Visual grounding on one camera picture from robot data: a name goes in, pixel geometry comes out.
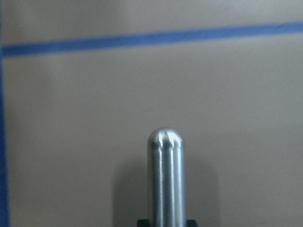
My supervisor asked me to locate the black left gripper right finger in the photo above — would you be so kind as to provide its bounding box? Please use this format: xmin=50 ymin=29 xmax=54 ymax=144
xmin=186 ymin=219 xmax=198 ymax=227

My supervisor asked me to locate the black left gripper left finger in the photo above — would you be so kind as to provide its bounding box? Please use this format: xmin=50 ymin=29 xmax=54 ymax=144
xmin=137 ymin=219 xmax=148 ymax=227

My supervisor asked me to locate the steel muddler black tip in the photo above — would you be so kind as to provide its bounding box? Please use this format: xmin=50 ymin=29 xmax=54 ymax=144
xmin=147 ymin=128 xmax=186 ymax=227

